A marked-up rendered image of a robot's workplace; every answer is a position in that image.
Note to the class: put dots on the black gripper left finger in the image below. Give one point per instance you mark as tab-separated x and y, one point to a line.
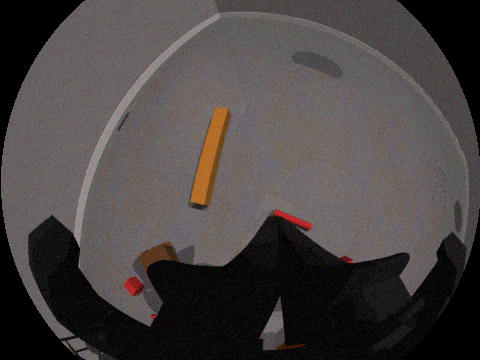
250	284

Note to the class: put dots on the orange rectangular bar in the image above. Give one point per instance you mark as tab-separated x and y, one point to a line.
209	162

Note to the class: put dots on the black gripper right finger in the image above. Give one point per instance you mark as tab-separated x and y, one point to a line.
316	281

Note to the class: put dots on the red thin bar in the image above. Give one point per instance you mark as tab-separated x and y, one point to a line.
293	220

